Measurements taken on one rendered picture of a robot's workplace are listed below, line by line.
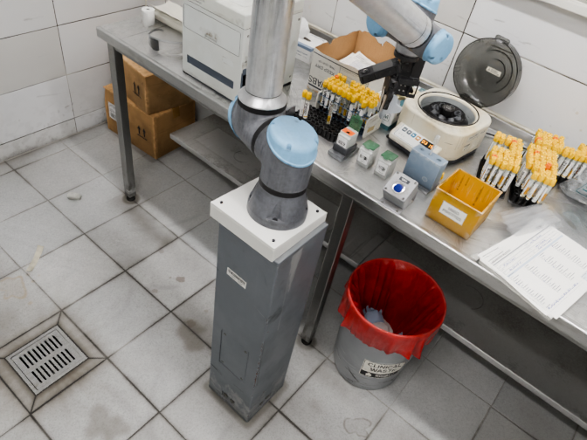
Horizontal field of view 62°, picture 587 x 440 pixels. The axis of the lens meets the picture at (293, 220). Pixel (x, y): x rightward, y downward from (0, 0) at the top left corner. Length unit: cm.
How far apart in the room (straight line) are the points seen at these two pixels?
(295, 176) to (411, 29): 39
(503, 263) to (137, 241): 162
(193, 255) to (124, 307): 40
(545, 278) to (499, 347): 69
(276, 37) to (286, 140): 21
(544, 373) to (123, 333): 158
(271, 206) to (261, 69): 30
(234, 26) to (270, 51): 49
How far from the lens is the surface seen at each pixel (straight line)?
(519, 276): 133
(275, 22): 106
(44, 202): 264
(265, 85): 111
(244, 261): 124
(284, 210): 113
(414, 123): 161
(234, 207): 120
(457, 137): 156
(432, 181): 145
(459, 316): 203
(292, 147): 104
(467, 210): 132
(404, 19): 109
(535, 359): 207
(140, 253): 233
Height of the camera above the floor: 173
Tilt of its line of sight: 43 degrees down
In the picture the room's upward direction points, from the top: 12 degrees clockwise
